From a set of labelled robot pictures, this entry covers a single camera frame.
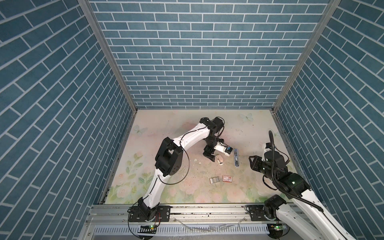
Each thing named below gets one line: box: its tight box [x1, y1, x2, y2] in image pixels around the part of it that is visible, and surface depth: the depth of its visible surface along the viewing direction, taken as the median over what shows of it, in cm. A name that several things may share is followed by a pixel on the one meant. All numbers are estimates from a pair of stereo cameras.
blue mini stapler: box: [233, 148, 239, 168], surface depth 95 cm
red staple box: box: [222, 175, 232, 183], surface depth 86 cm
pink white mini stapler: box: [216, 154, 224, 165], surface depth 93 cm
